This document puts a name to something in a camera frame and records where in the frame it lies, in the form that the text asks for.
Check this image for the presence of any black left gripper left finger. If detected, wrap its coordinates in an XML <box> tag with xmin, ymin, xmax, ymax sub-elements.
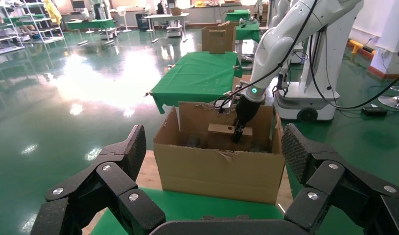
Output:
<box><xmin>30</xmin><ymin>124</ymin><xmax>166</xmax><ymax>235</ymax></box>

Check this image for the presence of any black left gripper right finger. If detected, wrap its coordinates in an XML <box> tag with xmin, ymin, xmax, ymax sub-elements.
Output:
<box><xmin>281</xmin><ymin>123</ymin><xmax>399</xmax><ymax>235</ymax></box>

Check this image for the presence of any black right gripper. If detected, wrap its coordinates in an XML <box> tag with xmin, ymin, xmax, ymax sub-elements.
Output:
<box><xmin>231</xmin><ymin>94</ymin><xmax>262</xmax><ymax>144</ymax></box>

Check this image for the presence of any small brown cardboard box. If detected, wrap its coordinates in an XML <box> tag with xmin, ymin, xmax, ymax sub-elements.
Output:
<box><xmin>207</xmin><ymin>123</ymin><xmax>254</xmax><ymax>152</ymax></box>

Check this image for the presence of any large open cardboard carton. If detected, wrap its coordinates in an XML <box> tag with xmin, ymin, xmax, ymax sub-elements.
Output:
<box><xmin>153</xmin><ymin>101</ymin><xmax>286</xmax><ymax>205</ymax></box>

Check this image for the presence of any black power adapter box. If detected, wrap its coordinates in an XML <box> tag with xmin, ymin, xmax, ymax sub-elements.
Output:
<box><xmin>362</xmin><ymin>106</ymin><xmax>389</xmax><ymax>118</ymax></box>

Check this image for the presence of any distant brown cardboard carton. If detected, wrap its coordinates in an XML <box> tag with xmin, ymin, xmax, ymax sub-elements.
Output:
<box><xmin>201</xmin><ymin>25</ymin><xmax>236</xmax><ymax>54</ymax></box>

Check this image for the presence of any green neighbour tablecloth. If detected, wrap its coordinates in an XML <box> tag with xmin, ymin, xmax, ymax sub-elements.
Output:
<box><xmin>150</xmin><ymin>51</ymin><xmax>243</xmax><ymax>115</ymax></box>

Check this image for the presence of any green work tablecloth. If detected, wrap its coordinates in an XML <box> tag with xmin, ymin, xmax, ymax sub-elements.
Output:
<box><xmin>90</xmin><ymin>187</ymin><xmax>284</xmax><ymax>235</ymax></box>

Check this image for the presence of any chrome stool base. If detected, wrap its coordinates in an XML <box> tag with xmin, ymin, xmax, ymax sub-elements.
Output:
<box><xmin>377</xmin><ymin>82</ymin><xmax>399</xmax><ymax>111</ymax></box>

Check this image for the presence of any distant green covered table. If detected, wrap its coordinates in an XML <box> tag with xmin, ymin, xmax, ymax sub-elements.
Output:
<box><xmin>235</xmin><ymin>22</ymin><xmax>261</xmax><ymax>45</ymax></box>
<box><xmin>224</xmin><ymin>9</ymin><xmax>252</xmax><ymax>23</ymax></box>
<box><xmin>65</xmin><ymin>18</ymin><xmax>116</xmax><ymax>46</ymax></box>

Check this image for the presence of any white robot body base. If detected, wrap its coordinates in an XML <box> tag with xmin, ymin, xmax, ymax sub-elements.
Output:
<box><xmin>273</xmin><ymin>0</ymin><xmax>352</xmax><ymax>122</ymax></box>

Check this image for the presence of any yellow floor barrier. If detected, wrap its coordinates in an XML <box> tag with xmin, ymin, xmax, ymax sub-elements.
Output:
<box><xmin>348</xmin><ymin>39</ymin><xmax>365</xmax><ymax>55</ymax></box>

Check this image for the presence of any white plain table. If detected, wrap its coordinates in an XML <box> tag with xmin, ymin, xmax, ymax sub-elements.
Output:
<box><xmin>144</xmin><ymin>13</ymin><xmax>190</xmax><ymax>43</ymax></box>

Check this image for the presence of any white standing fan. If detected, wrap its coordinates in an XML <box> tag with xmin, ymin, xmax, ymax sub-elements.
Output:
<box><xmin>116</xmin><ymin>5</ymin><xmax>132</xmax><ymax>33</ymax></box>

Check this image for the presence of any white metal storage rack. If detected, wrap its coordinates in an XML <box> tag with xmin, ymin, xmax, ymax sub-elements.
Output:
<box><xmin>0</xmin><ymin>4</ymin><xmax>25</xmax><ymax>56</ymax></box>
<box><xmin>22</xmin><ymin>0</ymin><xmax>65</xmax><ymax>45</ymax></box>

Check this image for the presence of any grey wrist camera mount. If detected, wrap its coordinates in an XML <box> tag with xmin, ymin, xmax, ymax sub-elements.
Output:
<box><xmin>215</xmin><ymin>97</ymin><xmax>240</xmax><ymax>114</ymax></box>

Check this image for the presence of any black hanging cable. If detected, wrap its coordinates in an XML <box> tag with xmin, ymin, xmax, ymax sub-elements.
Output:
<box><xmin>308</xmin><ymin>25</ymin><xmax>399</xmax><ymax>110</ymax></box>

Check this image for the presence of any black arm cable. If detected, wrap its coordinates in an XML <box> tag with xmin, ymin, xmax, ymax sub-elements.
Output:
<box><xmin>213</xmin><ymin>0</ymin><xmax>318</xmax><ymax>114</ymax></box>

